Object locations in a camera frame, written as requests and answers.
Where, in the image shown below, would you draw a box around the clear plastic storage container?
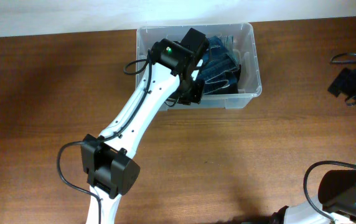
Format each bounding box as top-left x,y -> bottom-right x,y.
136,23 -> 262,110

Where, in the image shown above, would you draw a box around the dark blue jeans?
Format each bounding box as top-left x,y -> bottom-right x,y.
197,36 -> 238,95

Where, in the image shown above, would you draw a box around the light blue jeans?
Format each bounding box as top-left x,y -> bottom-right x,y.
220,35 -> 240,66

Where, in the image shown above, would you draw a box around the dark green-black garment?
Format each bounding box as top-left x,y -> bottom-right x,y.
233,65 -> 241,90

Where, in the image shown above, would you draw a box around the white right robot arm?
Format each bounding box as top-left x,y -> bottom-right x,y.
268,54 -> 356,224

